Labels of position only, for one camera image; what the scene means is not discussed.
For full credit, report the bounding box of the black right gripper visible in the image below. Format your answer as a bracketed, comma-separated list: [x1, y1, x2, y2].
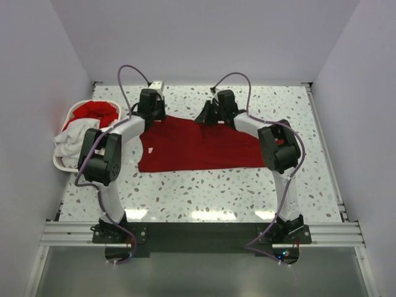
[195, 101, 226, 126]

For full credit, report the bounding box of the dark red t-shirt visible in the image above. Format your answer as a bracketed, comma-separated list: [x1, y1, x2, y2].
[138, 116, 265, 173]

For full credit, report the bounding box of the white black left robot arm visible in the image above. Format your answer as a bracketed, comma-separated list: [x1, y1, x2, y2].
[75, 81, 165, 243]

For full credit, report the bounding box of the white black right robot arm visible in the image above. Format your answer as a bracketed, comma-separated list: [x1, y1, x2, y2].
[196, 87, 304, 243]

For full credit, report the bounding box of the bright red t-shirt in basket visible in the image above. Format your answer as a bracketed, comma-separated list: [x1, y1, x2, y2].
[64, 101, 119, 135]

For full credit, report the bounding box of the white t-shirt in basket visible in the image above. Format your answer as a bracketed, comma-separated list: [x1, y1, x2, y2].
[53, 118, 100, 173]

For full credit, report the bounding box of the white laundry basket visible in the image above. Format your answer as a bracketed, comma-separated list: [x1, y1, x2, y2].
[53, 99, 123, 174]

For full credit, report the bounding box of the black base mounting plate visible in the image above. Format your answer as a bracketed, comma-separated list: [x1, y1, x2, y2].
[91, 222, 312, 264]

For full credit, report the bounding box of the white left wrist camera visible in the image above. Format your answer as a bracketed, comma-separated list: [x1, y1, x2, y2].
[149, 80, 165, 92]

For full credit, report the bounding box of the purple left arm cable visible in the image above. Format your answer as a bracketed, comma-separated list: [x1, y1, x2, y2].
[74, 64, 154, 265]

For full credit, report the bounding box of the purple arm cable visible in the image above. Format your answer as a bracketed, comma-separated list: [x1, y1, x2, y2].
[210, 72, 307, 264]
[74, 64, 154, 265]

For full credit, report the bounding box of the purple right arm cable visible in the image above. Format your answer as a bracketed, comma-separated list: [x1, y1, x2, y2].
[210, 72, 307, 264]

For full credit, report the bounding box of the aluminium table frame rail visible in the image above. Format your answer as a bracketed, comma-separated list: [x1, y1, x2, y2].
[36, 85, 377, 296]

